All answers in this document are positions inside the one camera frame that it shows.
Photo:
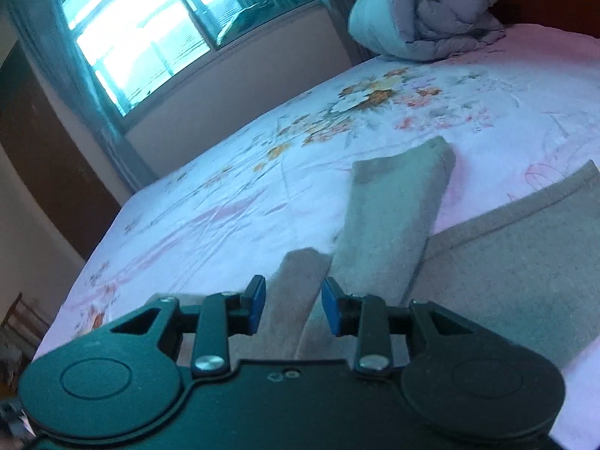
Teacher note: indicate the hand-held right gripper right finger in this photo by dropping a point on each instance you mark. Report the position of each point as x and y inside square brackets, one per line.
[332, 307]

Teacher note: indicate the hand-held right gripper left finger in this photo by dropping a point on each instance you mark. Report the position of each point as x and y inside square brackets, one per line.
[255, 302]

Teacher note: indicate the grey-beige fleece pants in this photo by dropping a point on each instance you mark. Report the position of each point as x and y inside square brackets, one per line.
[511, 267]

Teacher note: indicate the bed with floral sheet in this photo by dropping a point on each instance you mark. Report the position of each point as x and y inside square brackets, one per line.
[234, 197]

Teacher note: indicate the wooden chair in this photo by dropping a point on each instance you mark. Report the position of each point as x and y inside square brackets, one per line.
[21, 328]

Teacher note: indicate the brown wooden door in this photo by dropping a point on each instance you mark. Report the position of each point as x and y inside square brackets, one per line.
[51, 164]

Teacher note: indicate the grey sheer curtain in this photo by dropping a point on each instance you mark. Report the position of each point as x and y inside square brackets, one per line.
[335, 4]
[70, 79]

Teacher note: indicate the rolled grey quilt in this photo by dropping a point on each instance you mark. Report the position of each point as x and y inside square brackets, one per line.
[422, 9]

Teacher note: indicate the window with metal frame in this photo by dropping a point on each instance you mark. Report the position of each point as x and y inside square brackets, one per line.
[140, 42]

